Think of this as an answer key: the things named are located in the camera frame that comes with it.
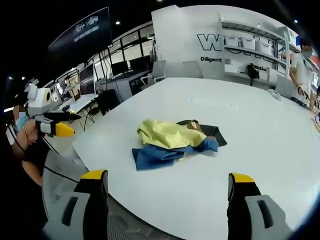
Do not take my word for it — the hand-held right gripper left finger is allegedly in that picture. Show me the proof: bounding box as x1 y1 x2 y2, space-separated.
43 169 110 240

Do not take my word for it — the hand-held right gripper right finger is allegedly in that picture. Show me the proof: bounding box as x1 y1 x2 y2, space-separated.
226 171 293 240

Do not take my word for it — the black template mat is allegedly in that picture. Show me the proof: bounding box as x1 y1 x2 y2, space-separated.
176 119 228 147

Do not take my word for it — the yellow and blue garment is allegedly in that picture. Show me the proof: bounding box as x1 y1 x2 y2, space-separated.
131 118 219 172

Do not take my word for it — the person's left hand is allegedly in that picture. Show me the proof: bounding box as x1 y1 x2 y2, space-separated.
24 118 41 141

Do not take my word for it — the white office desk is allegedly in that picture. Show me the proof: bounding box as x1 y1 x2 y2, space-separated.
67 93 100 114

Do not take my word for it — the tall computer monitor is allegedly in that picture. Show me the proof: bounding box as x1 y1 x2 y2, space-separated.
78 63 96 96

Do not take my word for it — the black computer tower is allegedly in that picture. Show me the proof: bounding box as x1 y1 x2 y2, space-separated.
98 89 124 116

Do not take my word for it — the black computer monitor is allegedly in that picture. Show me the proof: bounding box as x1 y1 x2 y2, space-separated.
128 55 152 73
110 60 129 76

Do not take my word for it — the small white device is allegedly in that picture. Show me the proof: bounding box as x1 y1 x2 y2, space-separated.
267 88 283 102

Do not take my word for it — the black bag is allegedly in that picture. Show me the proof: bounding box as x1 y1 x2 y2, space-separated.
246 63 261 86

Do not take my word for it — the white storage box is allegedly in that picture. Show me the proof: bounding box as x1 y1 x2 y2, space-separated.
254 39 273 55
236 35 256 50

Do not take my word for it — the white metal shelving unit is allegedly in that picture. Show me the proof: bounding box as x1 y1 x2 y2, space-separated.
219 13 302 85

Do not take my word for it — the thin wrist bracelet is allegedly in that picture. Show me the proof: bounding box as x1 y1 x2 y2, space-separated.
23 126 34 145

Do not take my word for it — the thin black cable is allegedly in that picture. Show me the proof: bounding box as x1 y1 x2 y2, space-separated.
43 164 83 185

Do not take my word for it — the large dark wall screen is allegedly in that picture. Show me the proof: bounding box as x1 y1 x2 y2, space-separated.
47 6 114 59

